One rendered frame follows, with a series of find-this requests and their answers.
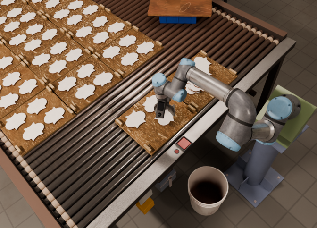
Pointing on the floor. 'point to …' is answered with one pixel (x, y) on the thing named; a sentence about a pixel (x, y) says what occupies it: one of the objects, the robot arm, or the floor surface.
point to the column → (256, 172)
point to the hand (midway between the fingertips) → (165, 114)
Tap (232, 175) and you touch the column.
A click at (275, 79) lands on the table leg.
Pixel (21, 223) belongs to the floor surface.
